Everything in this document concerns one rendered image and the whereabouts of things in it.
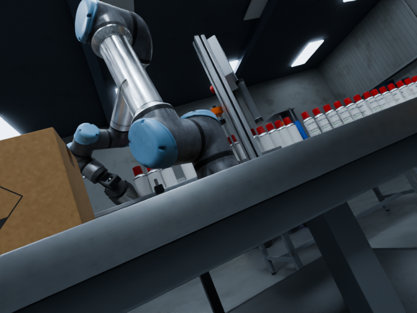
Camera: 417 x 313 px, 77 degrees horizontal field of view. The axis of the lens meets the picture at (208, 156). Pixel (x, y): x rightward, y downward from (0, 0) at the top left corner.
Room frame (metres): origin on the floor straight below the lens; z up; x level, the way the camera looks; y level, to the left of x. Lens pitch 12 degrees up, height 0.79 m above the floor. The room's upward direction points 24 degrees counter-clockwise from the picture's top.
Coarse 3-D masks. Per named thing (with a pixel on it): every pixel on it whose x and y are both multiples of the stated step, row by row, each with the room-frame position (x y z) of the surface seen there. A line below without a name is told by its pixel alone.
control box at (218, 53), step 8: (208, 40) 0.99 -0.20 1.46; (216, 40) 0.98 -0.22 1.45; (216, 48) 0.98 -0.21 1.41; (216, 56) 0.99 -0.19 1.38; (224, 56) 0.98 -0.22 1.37; (224, 64) 0.98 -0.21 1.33; (224, 72) 0.99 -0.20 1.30; (232, 72) 0.98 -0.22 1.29; (232, 80) 1.05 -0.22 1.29; (232, 88) 1.12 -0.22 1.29
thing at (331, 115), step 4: (328, 104) 1.32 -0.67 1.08; (324, 108) 1.34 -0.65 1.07; (328, 108) 1.32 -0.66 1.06; (328, 112) 1.32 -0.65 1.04; (332, 112) 1.31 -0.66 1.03; (328, 116) 1.33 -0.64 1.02; (332, 116) 1.32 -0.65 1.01; (336, 116) 1.32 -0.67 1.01; (328, 120) 1.34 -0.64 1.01; (332, 120) 1.32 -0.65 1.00; (336, 120) 1.31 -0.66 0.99; (340, 120) 1.32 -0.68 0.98; (332, 124) 1.33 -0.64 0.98; (336, 124) 1.32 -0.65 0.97; (340, 124) 1.31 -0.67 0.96
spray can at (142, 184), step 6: (132, 168) 0.98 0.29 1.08; (138, 168) 0.97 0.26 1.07; (138, 174) 0.97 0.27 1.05; (138, 180) 0.96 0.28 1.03; (144, 180) 0.97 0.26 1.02; (138, 186) 0.96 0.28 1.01; (144, 186) 0.96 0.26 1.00; (150, 186) 0.99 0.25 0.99; (138, 192) 0.97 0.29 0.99; (144, 192) 0.96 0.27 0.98; (150, 192) 0.97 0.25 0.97
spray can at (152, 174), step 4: (148, 168) 0.99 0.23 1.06; (148, 172) 0.99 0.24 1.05; (152, 172) 0.97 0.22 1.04; (156, 172) 0.98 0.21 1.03; (148, 176) 0.98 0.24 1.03; (152, 176) 0.97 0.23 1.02; (156, 176) 0.98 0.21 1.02; (160, 176) 0.99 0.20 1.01; (152, 180) 0.98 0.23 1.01; (160, 180) 0.98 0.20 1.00; (152, 184) 0.98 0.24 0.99; (164, 184) 1.00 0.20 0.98; (152, 188) 0.98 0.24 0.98
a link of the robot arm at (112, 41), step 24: (96, 0) 0.59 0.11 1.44; (96, 24) 0.59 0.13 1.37; (120, 24) 0.61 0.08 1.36; (96, 48) 0.62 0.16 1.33; (120, 48) 0.60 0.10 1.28; (120, 72) 0.59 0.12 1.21; (144, 72) 0.61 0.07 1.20; (144, 96) 0.58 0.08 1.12; (144, 120) 0.54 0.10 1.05; (168, 120) 0.56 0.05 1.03; (144, 144) 0.56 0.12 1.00; (168, 144) 0.54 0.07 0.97; (192, 144) 0.60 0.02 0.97
